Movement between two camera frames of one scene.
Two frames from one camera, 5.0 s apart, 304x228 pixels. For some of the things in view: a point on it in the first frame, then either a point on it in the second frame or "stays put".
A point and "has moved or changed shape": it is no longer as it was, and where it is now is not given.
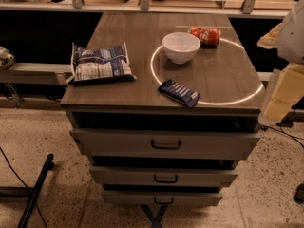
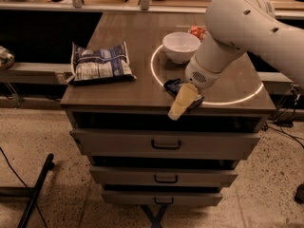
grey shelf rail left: (37, 73) stays put
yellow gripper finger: (285, 89) -> (187, 92)
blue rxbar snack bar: (180, 92) has moved or changed shape
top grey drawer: (167, 143) stays put
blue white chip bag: (101, 64) stays put
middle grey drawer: (162, 177) stays put
